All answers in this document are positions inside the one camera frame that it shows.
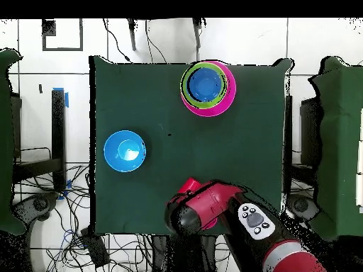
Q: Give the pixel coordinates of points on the red cup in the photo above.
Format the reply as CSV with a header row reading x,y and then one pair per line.
x,y
190,185

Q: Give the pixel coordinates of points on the green bowl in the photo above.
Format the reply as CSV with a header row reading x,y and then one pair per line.
x,y
185,90

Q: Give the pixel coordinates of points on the black metal stand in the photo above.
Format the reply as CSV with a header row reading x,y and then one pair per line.
x,y
58,136

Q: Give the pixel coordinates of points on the black stand leg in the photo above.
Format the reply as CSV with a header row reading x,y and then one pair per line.
x,y
197,31
132,34

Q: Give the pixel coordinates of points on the light blue bowl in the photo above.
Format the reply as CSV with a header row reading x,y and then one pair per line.
x,y
124,151

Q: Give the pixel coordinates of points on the small dark blue bowl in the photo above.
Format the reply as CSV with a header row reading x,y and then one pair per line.
x,y
204,85

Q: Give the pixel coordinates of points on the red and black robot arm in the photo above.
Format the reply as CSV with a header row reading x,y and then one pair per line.
x,y
215,201

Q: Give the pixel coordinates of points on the dark green table cloth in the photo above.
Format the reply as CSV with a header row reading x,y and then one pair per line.
x,y
5,141
337,141
156,85

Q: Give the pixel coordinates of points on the large pink bowl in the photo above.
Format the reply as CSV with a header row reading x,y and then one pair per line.
x,y
227,104

